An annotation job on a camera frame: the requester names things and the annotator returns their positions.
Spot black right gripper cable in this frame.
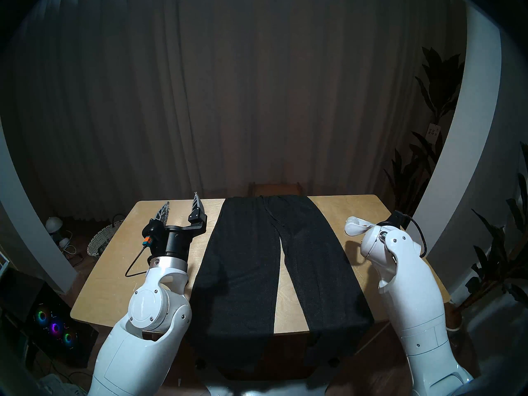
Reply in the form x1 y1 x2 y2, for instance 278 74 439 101
406 216 428 259

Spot white lint roller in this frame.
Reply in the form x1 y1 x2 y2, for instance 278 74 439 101
344 217 375 237

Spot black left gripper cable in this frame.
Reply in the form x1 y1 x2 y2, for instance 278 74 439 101
125 246 151 278

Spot robot torso base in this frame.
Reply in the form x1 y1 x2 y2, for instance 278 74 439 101
206 381 330 396

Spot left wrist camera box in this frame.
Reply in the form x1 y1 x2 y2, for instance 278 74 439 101
142 220 165 248

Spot black computer case RGB fans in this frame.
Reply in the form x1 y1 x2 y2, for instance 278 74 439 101
0 269 99 369

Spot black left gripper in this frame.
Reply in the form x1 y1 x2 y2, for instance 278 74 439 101
149 191 207 261

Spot white mushroom lamp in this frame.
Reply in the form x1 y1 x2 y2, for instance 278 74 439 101
45 217 64 247

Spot striped wicker basket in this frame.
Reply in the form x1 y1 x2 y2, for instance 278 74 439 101
87 220 124 257

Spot leafy plant in white pot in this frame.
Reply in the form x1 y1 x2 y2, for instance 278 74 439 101
454 141 528 313

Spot black pants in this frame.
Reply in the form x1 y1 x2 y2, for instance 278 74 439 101
184 195 375 369

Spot white round plant pot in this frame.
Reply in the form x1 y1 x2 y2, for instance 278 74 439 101
445 302 462 332

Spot wooden chair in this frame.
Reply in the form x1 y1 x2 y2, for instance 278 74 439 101
249 182 304 197

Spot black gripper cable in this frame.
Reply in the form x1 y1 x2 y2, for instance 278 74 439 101
406 216 428 259
125 246 151 278

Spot grey pleated curtain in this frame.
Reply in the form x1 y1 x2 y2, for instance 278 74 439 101
0 0 467 218

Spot tall dark leafy plant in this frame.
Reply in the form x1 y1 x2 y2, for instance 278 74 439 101
384 47 465 226

